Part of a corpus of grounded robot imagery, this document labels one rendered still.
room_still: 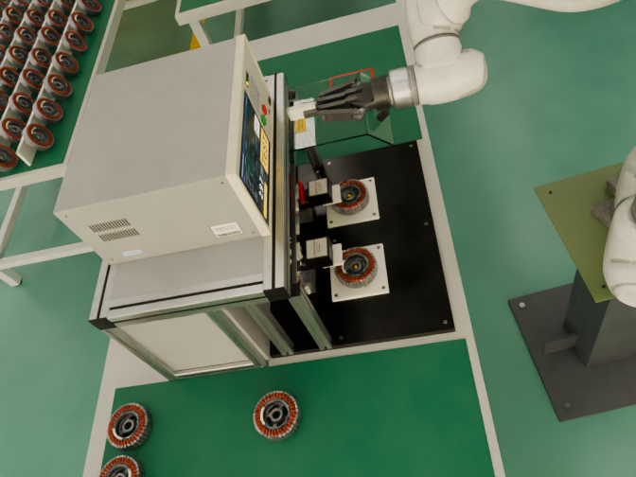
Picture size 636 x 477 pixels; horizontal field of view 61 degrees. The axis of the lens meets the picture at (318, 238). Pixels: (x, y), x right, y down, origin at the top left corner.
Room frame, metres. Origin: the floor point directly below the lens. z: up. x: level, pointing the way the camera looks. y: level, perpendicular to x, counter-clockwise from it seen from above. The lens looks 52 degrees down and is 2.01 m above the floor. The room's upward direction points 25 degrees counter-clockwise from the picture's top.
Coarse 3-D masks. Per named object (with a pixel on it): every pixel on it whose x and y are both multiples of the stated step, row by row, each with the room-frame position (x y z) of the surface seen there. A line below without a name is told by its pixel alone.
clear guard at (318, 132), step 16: (336, 80) 1.19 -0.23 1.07; (368, 80) 1.16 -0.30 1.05; (304, 96) 1.19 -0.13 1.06; (368, 112) 1.03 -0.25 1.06; (320, 128) 1.04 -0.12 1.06; (336, 128) 1.02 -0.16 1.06; (352, 128) 0.99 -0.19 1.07; (368, 128) 0.97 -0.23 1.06; (384, 128) 0.99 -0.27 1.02; (304, 144) 1.02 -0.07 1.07; (320, 144) 0.99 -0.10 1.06
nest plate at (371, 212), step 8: (368, 184) 1.05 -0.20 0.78; (368, 192) 1.02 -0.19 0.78; (376, 200) 0.98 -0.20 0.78; (328, 208) 1.03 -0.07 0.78; (368, 208) 0.96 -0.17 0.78; (376, 208) 0.95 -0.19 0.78; (328, 216) 1.00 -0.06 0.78; (336, 216) 0.99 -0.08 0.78; (344, 216) 0.98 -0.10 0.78; (352, 216) 0.96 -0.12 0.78; (360, 216) 0.95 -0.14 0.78; (368, 216) 0.94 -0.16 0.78; (376, 216) 0.93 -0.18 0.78; (328, 224) 0.97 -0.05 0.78; (336, 224) 0.96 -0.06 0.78; (344, 224) 0.95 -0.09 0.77
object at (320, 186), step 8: (312, 184) 1.06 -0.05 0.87; (320, 184) 1.05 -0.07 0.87; (328, 184) 1.04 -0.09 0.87; (304, 192) 1.07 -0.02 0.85; (312, 192) 1.03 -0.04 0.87; (320, 192) 1.02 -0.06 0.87; (328, 192) 1.01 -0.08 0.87; (336, 192) 1.03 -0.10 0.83; (312, 200) 1.02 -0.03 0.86; (320, 200) 1.01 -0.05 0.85; (328, 200) 1.00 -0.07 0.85; (336, 200) 1.00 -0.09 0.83; (304, 208) 1.02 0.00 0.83
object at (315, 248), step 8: (312, 240) 0.84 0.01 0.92; (320, 240) 0.83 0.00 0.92; (328, 240) 0.82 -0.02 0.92; (304, 248) 0.84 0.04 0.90; (312, 248) 0.82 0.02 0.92; (320, 248) 0.81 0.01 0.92; (328, 248) 0.80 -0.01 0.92; (336, 248) 0.81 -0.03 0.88; (304, 256) 0.82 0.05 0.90; (312, 256) 0.79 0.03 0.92; (320, 256) 0.78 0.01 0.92; (328, 256) 0.77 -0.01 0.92; (336, 256) 0.79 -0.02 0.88; (304, 264) 0.80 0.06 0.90; (312, 264) 0.79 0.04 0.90; (320, 264) 0.78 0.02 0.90; (328, 264) 0.77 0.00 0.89; (336, 264) 0.77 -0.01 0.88
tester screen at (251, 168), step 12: (252, 108) 0.99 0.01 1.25; (252, 120) 0.95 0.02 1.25; (252, 132) 0.92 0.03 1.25; (252, 144) 0.89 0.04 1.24; (252, 156) 0.86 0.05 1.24; (252, 168) 0.83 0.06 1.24; (264, 168) 0.89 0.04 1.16; (252, 180) 0.80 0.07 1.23; (264, 180) 0.86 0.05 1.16; (252, 192) 0.77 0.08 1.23
